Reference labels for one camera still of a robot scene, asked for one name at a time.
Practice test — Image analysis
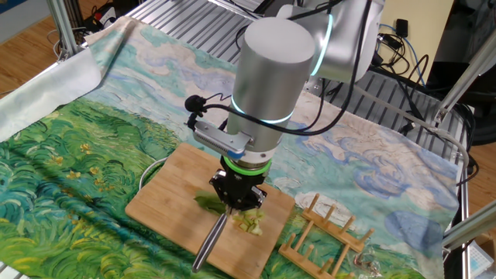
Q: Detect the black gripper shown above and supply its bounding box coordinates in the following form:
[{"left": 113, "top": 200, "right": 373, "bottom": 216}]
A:
[{"left": 208, "top": 168, "right": 268, "bottom": 213}]

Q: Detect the steel cleaver knife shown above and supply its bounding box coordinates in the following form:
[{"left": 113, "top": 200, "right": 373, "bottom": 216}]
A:
[{"left": 191, "top": 207, "right": 233, "bottom": 274}]

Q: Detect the green pakchoi stalk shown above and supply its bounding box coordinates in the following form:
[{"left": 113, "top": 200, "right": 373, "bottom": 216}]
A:
[{"left": 193, "top": 189, "right": 228, "bottom": 216}]

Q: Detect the bamboo cutting board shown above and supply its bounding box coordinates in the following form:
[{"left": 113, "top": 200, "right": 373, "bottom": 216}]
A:
[{"left": 124, "top": 142, "right": 296, "bottom": 279}]

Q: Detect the wooden peg rack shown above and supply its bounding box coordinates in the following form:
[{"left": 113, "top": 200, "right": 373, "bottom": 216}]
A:
[{"left": 277, "top": 192, "right": 376, "bottom": 279}]

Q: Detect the small bag of screws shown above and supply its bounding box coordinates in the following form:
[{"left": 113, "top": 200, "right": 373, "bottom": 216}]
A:
[{"left": 351, "top": 250, "right": 383, "bottom": 277}]

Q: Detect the painted landscape tablecloth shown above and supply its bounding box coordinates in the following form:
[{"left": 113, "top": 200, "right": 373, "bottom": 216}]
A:
[{"left": 0, "top": 15, "right": 460, "bottom": 279}]

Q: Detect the white power strip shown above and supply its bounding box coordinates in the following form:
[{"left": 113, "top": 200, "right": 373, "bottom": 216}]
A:
[{"left": 91, "top": 5, "right": 117, "bottom": 30}]

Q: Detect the black power adapter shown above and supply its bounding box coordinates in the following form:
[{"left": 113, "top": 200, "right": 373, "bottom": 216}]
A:
[{"left": 394, "top": 18, "right": 410, "bottom": 38}]

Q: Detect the white plastic box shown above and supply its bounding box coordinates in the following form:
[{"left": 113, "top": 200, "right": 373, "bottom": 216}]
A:
[{"left": 467, "top": 239, "right": 495, "bottom": 279}]

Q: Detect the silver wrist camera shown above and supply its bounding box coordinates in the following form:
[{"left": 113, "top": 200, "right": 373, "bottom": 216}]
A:
[{"left": 192, "top": 120, "right": 255, "bottom": 160}]

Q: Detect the grey hose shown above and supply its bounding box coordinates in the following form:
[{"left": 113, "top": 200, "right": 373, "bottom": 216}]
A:
[{"left": 354, "top": 87, "right": 470, "bottom": 168}]

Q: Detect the blue cable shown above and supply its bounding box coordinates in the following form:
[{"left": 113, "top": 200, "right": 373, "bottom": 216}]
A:
[{"left": 378, "top": 22, "right": 427, "bottom": 87}]

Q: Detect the aluminium frame post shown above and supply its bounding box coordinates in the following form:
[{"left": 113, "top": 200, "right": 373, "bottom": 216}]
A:
[
  {"left": 433, "top": 29, "right": 496, "bottom": 126},
  {"left": 441, "top": 199, "right": 496, "bottom": 251},
  {"left": 46, "top": 0, "right": 84, "bottom": 62}
]

